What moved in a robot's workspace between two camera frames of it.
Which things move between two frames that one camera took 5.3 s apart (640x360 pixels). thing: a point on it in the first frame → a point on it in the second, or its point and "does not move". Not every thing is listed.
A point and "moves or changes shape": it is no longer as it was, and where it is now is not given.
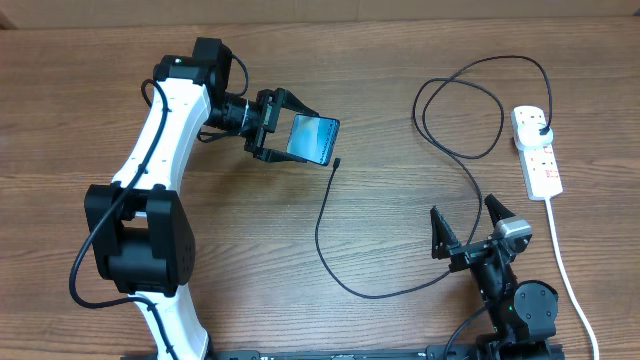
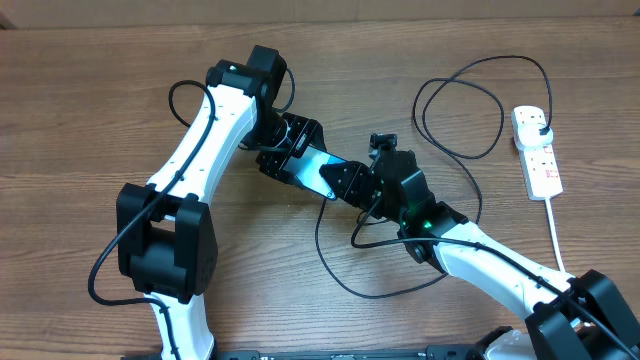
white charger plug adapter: (529, 135) does not move
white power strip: (539, 165) does not move
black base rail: (459, 351) does not move
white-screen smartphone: (312, 138) moves or changes shape
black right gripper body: (466, 255) → (361, 188)
